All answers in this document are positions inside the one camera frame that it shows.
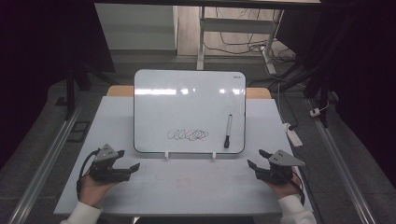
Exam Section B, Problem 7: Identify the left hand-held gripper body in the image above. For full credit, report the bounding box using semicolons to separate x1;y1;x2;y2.
89;143;132;183

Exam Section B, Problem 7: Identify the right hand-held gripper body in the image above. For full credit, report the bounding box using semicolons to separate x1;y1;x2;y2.
255;148;306;187

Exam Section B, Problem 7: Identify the white whiteboard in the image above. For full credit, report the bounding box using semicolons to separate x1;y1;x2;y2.
133;68;248;155

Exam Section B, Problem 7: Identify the person's right hand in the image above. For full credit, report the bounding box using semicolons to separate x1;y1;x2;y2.
265;165;302;201

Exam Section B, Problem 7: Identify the person's left hand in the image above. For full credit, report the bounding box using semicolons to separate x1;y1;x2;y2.
78;172;119;208

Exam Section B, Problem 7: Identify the black floor plate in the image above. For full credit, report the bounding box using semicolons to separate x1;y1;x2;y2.
66;120;92;144

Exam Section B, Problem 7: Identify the wooden table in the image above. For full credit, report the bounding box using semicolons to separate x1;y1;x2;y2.
106;85;273;100

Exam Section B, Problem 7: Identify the black metal stand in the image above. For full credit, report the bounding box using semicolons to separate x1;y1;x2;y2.
55;57;117;121
302;15;354;129

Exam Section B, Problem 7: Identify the white cabinet panel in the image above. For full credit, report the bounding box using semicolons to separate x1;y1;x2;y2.
94;3;179;51

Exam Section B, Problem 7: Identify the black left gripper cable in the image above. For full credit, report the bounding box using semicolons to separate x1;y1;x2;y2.
76;148;101;201

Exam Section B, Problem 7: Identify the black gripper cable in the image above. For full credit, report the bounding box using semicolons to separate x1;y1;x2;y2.
290;167;306;207
76;148;101;201

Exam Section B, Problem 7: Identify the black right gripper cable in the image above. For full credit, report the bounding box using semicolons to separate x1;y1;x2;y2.
290;167;306;207

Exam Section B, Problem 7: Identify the black plug with cable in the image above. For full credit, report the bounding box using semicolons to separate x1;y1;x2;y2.
279;92;300;132

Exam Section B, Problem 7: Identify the aluminium rail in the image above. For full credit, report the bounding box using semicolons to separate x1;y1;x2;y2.
305;98;378;224
7;104;84;224

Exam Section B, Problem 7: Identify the white desk frame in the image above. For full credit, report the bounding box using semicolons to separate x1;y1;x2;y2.
196;6;285;76

